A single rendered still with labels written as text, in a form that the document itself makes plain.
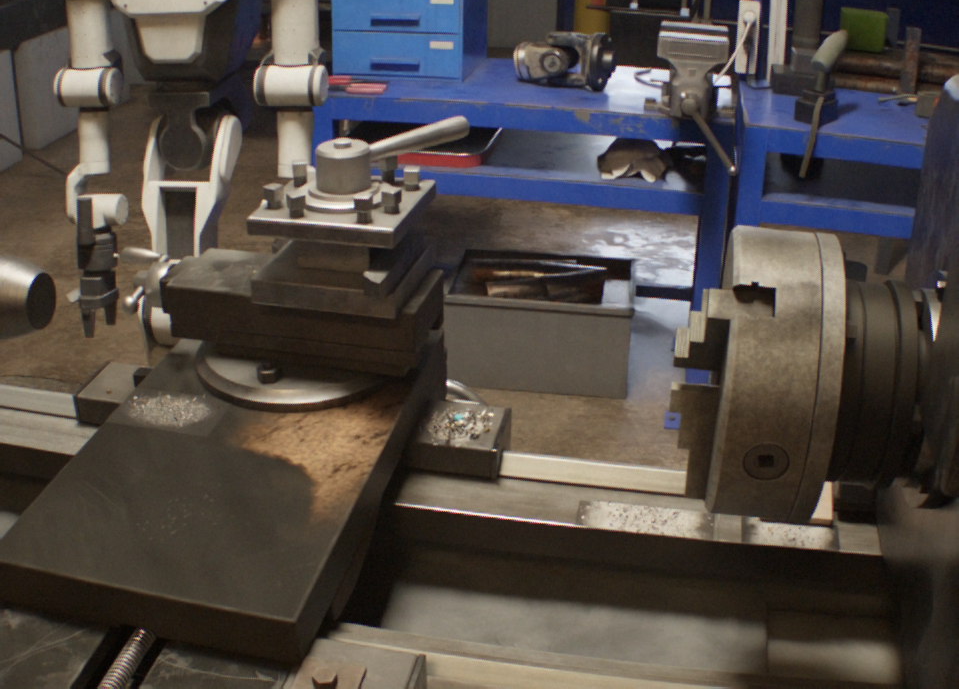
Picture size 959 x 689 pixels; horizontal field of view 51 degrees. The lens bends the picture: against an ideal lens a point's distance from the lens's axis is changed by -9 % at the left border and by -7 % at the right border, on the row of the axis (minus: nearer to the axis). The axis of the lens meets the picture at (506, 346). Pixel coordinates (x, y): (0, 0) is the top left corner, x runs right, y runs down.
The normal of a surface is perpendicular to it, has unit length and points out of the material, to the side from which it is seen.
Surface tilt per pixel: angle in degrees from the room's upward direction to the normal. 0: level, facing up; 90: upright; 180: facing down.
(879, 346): 40
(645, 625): 18
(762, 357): 57
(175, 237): 80
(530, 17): 90
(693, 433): 66
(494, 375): 90
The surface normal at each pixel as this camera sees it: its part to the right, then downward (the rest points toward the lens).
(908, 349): -0.11, -0.33
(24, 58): -0.18, 0.44
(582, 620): 0.44, -0.74
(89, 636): 0.02, -0.89
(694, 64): -0.15, 0.04
